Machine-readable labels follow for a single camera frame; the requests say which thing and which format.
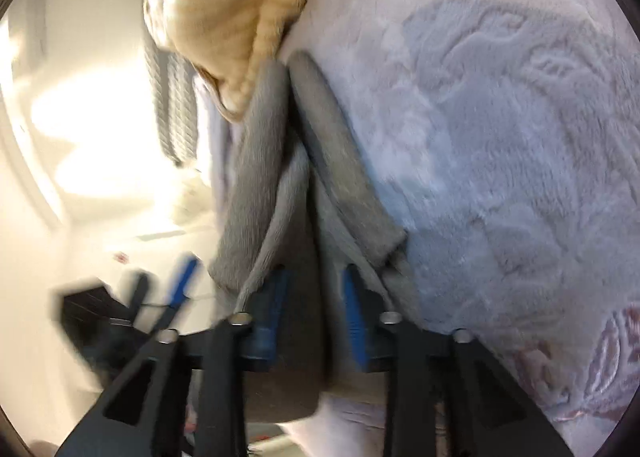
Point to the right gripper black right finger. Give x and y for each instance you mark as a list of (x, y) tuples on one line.
[(432, 378)]

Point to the grey cable knit throw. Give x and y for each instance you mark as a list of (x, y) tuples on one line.
[(171, 78)]

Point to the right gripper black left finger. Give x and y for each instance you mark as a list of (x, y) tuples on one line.
[(143, 411)]

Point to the grey fleece garment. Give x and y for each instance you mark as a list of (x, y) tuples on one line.
[(302, 199)]

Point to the lavender plush bed blanket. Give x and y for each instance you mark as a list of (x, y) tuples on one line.
[(503, 137)]

